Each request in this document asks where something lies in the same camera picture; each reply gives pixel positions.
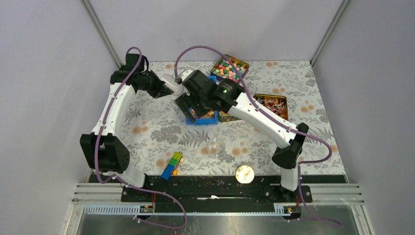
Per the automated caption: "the blue plastic bin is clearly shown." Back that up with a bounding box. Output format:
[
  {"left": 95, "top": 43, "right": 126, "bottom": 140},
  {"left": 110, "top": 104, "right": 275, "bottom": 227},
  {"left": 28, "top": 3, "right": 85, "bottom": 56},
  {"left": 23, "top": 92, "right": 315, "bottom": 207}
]
[{"left": 184, "top": 70, "right": 218, "bottom": 125}]

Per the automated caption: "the clear glass jar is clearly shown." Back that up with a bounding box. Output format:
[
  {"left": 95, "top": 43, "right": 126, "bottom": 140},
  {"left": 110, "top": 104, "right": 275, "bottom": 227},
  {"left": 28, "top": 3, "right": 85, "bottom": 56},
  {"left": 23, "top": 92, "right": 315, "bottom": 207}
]
[{"left": 207, "top": 138, "right": 225, "bottom": 159}]

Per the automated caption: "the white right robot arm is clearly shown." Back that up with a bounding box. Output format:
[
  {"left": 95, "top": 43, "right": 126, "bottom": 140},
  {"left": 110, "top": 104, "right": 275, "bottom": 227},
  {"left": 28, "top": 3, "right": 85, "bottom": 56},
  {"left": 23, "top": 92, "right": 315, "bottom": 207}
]
[{"left": 175, "top": 70, "right": 308, "bottom": 202}]

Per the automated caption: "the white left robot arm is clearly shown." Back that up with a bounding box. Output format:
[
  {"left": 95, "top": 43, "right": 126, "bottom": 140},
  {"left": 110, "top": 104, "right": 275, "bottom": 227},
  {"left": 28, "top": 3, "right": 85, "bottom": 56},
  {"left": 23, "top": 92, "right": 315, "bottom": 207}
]
[{"left": 80, "top": 53, "right": 184, "bottom": 201}]

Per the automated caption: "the gold tin with gummy candies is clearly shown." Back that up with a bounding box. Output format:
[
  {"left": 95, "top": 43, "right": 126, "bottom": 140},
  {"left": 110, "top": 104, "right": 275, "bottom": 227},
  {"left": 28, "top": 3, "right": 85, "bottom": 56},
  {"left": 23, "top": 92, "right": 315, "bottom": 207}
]
[{"left": 218, "top": 111, "right": 241, "bottom": 123}]

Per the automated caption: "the dark tin with pastel candies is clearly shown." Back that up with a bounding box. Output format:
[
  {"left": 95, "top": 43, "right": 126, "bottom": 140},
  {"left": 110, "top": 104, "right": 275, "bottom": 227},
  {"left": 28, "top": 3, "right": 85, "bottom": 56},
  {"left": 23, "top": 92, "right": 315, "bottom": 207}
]
[{"left": 210, "top": 55, "right": 250, "bottom": 83}]

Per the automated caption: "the floral patterned table mat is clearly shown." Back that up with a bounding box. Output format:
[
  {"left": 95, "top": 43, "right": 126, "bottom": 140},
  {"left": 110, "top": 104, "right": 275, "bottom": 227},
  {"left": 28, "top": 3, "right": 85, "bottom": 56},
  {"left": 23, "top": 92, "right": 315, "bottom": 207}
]
[{"left": 119, "top": 61, "right": 346, "bottom": 175}]

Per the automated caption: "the gold tin with lollipops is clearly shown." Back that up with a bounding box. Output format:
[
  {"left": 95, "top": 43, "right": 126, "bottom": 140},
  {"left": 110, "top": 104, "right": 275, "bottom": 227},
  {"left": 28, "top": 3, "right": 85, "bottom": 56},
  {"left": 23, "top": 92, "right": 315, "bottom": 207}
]
[{"left": 253, "top": 94, "right": 288, "bottom": 120}]

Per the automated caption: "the colourful toy brick stack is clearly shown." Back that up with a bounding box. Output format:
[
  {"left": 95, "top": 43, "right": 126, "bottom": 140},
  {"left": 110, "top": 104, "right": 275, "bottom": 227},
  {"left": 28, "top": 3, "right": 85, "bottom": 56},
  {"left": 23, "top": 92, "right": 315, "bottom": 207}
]
[{"left": 161, "top": 152, "right": 184, "bottom": 181}]

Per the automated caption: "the gold round jar lid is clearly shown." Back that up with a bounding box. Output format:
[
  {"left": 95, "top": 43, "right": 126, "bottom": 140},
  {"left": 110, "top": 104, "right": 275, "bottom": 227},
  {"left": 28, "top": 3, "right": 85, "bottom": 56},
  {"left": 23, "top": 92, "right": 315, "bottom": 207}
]
[{"left": 235, "top": 165, "right": 255, "bottom": 184}]

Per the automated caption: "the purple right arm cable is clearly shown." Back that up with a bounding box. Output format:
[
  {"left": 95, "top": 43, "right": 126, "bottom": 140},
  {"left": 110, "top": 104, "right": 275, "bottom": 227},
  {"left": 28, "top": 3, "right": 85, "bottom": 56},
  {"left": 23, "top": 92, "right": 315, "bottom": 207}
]
[{"left": 174, "top": 45, "right": 343, "bottom": 228}]

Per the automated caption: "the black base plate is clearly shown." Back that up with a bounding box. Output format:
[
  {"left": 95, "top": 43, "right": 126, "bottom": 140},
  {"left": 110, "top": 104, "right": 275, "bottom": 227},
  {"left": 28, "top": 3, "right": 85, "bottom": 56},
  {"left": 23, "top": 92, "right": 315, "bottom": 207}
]
[{"left": 120, "top": 174, "right": 347, "bottom": 204}]

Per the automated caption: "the grey cable duct rail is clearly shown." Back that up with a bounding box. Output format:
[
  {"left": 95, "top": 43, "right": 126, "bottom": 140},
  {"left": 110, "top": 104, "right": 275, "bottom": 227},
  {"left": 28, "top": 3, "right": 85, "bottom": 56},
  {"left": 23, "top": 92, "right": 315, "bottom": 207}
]
[{"left": 83, "top": 204, "right": 300, "bottom": 216}]

